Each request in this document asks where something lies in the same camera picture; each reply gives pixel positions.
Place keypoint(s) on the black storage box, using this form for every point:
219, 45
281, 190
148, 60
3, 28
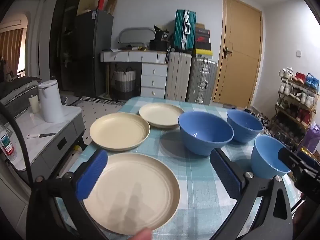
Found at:
158, 45

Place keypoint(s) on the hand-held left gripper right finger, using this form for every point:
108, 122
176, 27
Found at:
225, 175

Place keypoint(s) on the yellow wooden door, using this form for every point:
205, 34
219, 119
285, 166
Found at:
237, 42

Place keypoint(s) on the dark grey fridge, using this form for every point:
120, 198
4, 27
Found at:
92, 55

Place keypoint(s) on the person's left hand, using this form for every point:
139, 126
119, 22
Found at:
142, 235

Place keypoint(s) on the white ribbed storage box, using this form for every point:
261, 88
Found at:
162, 57

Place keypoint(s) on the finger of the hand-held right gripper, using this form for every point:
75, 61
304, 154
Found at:
287, 157
308, 160

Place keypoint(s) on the beige suitcase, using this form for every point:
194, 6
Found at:
177, 77

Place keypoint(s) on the teal checked tablecloth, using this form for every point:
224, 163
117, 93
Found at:
190, 170

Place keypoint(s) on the grey black bag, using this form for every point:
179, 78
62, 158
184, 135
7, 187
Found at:
17, 92

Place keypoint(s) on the silver suitcase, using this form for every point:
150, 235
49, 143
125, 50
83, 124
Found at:
200, 80

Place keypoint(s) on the white light switch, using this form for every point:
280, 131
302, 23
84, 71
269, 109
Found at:
298, 53

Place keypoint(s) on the grey side cabinet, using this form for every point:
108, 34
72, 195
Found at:
50, 152

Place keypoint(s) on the purple bag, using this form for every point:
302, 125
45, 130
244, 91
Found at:
312, 137

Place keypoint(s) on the brown cardboard box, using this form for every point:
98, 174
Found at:
112, 5

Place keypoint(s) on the clear water bottle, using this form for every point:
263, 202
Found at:
7, 145

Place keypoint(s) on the small knife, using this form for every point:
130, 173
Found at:
41, 135

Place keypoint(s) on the grey framed mirror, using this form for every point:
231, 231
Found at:
136, 36

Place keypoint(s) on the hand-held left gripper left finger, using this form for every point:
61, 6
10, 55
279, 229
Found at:
92, 177

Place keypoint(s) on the wooden shoe rack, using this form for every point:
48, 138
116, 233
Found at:
276, 110

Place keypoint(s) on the teal suitcase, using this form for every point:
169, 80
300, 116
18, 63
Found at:
181, 30

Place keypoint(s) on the shelved collection of sneakers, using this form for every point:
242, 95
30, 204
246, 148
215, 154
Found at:
303, 115

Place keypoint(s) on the black paper bag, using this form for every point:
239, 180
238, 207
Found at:
162, 33

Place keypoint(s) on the brown striped curtain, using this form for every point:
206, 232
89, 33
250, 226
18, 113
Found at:
12, 52

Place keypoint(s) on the dark wardrobe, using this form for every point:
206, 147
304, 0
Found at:
62, 42

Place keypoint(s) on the scattered group of shoes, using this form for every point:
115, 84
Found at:
260, 120

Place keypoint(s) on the cream tumbler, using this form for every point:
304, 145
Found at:
34, 105

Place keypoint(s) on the black red shoe box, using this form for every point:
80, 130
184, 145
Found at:
202, 35

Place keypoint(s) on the cream plate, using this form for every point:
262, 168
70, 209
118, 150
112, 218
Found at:
135, 192
160, 115
117, 131

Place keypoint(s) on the white electric kettle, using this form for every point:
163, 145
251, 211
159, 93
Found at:
51, 105

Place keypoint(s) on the grey white laundry basket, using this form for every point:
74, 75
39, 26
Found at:
125, 85

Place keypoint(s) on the white dressing table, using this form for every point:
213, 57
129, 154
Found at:
152, 80

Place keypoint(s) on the brown shoe box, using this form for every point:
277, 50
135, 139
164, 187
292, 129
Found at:
200, 26

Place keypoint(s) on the white dotted rug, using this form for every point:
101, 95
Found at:
100, 110

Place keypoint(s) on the blue bowl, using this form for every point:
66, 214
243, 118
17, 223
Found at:
262, 160
240, 132
200, 140

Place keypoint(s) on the yellow black shoe box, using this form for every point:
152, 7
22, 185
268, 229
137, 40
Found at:
202, 53

